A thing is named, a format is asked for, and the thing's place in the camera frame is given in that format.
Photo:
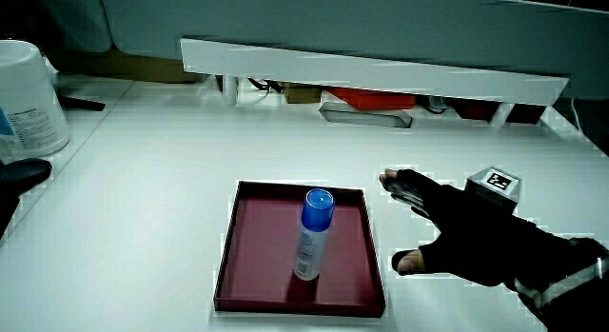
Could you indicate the white desk shelf riser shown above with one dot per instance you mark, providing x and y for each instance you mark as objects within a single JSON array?
[{"x": 361, "y": 70}]

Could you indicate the black rounded object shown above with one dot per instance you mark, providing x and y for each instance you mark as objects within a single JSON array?
[{"x": 19, "y": 175}]

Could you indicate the person's right hand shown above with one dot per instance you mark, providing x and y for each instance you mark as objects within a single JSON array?
[{"x": 476, "y": 237}]

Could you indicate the blue capped glue stick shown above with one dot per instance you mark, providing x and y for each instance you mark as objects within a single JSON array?
[{"x": 314, "y": 237}]

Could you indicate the person's right forearm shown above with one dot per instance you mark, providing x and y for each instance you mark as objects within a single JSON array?
[{"x": 571, "y": 284}]

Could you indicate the large brown cardboard box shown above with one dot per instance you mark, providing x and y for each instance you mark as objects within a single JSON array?
[{"x": 133, "y": 68}]

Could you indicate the dark red square plate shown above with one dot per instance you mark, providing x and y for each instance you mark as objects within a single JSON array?
[{"x": 257, "y": 256}]

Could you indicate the grey metal tray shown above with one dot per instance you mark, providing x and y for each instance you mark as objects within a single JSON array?
[{"x": 366, "y": 119}]

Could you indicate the dark red box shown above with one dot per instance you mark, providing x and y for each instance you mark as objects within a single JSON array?
[{"x": 476, "y": 109}]

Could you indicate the light grey partition panel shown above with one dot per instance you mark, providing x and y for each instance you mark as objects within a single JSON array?
[{"x": 333, "y": 18}]

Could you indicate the black flat bar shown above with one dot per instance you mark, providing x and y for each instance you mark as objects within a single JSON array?
[{"x": 81, "y": 103}]

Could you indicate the white plastic tub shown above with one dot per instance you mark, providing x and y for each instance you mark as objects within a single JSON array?
[{"x": 28, "y": 99}]

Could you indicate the orange box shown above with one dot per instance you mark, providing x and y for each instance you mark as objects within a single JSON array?
[{"x": 371, "y": 99}]

